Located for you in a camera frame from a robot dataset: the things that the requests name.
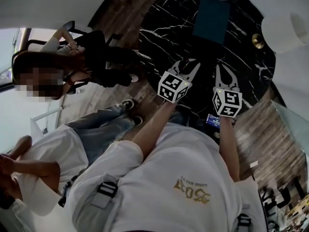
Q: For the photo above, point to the white paper scrap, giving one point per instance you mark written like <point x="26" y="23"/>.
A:
<point x="254" y="164"/>

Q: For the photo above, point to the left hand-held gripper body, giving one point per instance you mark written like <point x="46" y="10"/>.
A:
<point x="172" y="87"/>

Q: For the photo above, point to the black remote control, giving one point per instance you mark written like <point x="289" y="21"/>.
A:
<point x="186" y="65"/>

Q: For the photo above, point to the person's left forearm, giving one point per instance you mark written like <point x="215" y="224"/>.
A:
<point x="154" y="129"/>

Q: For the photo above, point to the person's right forearm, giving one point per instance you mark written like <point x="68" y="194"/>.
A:
<point x="229" y="149"/>

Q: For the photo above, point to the glass panel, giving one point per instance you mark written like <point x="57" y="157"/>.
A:
<point x="292" y="122"/>

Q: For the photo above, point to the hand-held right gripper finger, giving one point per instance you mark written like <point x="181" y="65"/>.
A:
<point x="233" y="78"/>
<point x="218" y="76"/>

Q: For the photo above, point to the window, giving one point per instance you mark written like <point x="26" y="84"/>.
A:
<point x="9" y="52"/>

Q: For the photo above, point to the phone with lit screen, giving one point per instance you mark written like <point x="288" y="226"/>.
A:
<point x="213" y="121"/>

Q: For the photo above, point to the person's white t-shirt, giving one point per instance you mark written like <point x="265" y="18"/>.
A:
<point x="181" y="165"/>

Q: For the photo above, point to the white lamp shade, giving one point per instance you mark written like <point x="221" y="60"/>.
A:
<point x="282" y="33"/>

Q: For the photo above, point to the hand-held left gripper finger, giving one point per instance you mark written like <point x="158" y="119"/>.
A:
<point x="175" y="66"/>
<point x="193" y="70"/>

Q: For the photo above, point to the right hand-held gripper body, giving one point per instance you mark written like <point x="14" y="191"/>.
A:
<point x="227" y="101"/>

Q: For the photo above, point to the black office chair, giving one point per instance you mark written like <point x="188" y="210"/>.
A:
<point x="68" y="25"/>

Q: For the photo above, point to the black marble round table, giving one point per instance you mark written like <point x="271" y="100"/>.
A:
<point x="169" y="33"/>

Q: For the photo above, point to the white railing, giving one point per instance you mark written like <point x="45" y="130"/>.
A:
<point x="46" y="115"/>

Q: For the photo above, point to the dark teal rectangular mat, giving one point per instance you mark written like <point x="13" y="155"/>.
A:
<point x="212" y="18"/>

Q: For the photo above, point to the person's blue jeans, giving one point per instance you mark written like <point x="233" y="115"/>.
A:
<point x="183" y="118"/>

